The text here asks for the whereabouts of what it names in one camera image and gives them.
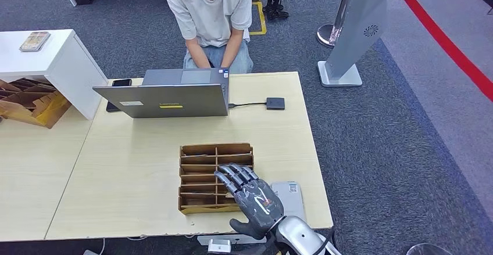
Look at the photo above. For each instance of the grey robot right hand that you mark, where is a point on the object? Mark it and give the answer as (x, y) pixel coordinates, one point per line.
(256, 203)

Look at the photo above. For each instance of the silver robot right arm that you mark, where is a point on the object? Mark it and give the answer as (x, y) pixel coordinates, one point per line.
(300, 238)

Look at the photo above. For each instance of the person's left forearm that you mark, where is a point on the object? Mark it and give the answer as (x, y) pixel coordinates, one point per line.
(233, 51)

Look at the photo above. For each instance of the person's right forearm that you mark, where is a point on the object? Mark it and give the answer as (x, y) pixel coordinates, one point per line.
(196, 55)

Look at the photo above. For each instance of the white card reader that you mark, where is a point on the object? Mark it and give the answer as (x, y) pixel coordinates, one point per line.
(290, 199)

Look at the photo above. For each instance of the person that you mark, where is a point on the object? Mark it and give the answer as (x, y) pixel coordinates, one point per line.
(210, 11)

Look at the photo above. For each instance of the white open drawer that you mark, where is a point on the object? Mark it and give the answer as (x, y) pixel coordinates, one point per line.
(239, 240)

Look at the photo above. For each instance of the black usb hub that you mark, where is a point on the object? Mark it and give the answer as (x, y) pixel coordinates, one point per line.
(275, 103)

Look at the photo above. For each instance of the grey laptop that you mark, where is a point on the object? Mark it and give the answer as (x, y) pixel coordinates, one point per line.
(161, 101)

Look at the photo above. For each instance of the clear plastic dome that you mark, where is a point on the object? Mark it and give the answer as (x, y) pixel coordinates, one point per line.
(427, 250)

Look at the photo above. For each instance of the black smartphone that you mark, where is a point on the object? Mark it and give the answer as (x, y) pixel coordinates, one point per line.
(122, 82)

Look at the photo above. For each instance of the grey kiosk stand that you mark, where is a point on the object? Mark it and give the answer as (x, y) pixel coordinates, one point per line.
(358, 26)

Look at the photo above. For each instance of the white side table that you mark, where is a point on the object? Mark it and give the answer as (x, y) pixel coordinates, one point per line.
(69, 64)

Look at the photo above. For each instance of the brown slotted cardboard box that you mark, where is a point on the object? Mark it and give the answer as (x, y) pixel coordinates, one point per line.
(34, 107)

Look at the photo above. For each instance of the stack of printed cards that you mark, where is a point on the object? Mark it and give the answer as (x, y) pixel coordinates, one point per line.
(34, 41)

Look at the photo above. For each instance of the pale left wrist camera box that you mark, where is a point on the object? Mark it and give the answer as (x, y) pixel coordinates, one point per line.
(219, 246)

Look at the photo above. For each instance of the chrome stanchion post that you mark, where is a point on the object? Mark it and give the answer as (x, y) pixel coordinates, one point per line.
(325, 34)

